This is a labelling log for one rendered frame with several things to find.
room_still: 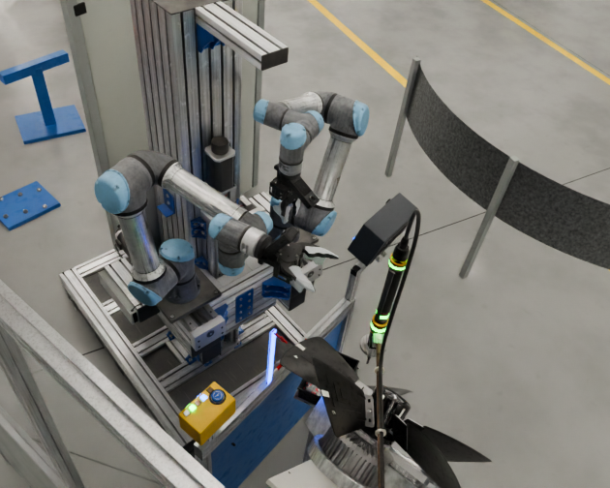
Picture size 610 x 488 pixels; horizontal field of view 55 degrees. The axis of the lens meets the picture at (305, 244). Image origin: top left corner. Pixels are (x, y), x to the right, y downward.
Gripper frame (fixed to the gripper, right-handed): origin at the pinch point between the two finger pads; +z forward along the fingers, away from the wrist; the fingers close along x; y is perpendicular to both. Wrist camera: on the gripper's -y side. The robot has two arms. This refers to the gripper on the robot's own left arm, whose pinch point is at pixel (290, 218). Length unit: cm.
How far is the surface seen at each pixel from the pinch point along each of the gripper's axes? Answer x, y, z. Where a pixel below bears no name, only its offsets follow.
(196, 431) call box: 63, -18, 36
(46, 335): 96, -28, -62
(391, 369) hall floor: -67, -31, 143
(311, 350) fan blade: 22.4, -29.8, 24.4
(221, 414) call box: 53, -19, 37
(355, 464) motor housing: 42, -63, 27
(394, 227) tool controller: -41, -20, 20
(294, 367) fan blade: 31.8, -30.5, 22.3
